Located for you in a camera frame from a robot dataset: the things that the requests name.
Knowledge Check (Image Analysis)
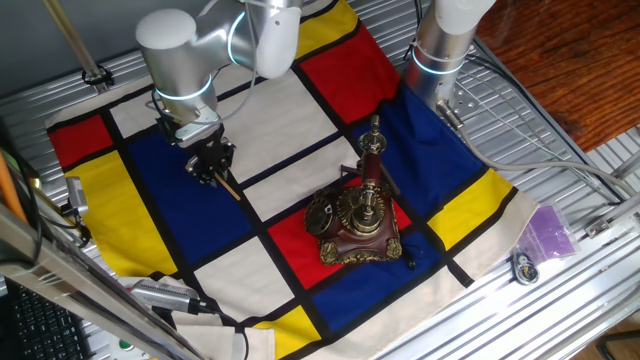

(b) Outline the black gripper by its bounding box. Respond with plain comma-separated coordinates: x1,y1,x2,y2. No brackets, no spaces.
185,127,237,187

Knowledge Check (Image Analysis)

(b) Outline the thin wooden stick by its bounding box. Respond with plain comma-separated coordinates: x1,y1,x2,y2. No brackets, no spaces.
219,177,242,202

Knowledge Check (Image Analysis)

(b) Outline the antique brass rotary phone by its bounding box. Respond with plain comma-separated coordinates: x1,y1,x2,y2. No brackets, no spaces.
303,163,404,267

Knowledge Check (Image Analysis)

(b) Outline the brass and red phone handset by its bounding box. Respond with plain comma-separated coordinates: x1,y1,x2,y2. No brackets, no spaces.
355,114,389,236

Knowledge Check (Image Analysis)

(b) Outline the Mondrian pattern tablecloth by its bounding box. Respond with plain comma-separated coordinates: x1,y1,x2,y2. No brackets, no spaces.
45,0,540,360

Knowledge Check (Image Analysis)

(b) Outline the black pole clamp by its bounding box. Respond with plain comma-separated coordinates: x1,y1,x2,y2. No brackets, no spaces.
81,63,115,87

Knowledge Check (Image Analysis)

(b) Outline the thin metal pole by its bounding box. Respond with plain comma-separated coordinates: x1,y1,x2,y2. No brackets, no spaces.
41,0,110,95

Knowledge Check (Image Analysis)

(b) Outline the grey box with green button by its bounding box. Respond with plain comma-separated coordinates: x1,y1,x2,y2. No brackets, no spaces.
107,335,154,360

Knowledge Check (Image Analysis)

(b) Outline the orange rod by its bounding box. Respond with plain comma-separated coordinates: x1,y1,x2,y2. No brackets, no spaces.
0,149,29,225

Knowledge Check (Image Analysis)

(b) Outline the black keyboard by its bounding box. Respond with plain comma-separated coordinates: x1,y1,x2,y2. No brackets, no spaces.
3,278,95,360

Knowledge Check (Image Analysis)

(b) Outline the purple plastic bag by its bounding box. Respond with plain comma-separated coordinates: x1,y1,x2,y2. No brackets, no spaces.
514,202,581,264

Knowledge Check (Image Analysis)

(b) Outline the wrist camera with silver bracket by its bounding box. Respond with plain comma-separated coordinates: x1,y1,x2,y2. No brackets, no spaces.
172,112,224,150

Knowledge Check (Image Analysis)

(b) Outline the silver camera with black plug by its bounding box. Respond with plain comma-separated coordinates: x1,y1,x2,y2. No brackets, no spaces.
128,278,204,316

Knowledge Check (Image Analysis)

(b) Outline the small grey camera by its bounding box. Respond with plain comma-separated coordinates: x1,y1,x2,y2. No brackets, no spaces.
63,175,91,218

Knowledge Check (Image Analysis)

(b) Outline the black camera cable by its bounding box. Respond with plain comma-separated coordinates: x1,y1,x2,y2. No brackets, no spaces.
197,302,251,360

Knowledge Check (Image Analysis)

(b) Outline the aluminium frame beam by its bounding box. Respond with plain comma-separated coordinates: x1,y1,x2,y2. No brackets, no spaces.
0,202,209,360

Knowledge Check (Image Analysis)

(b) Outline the black phone cord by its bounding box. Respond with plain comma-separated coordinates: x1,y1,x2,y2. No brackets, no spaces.
399,242,420,271

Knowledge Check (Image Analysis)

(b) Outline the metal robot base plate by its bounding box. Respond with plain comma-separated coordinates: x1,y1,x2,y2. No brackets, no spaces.
449,74,482,121

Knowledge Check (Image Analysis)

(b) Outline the thick grey cable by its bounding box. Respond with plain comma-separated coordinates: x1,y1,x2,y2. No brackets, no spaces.
435,98,640,197

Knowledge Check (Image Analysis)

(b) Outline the aluminium corner bracket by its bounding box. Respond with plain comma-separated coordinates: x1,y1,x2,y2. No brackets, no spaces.
583,192,640,240

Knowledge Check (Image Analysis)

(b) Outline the black metal frame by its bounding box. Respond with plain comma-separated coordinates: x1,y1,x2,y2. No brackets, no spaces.
596,328,640,360

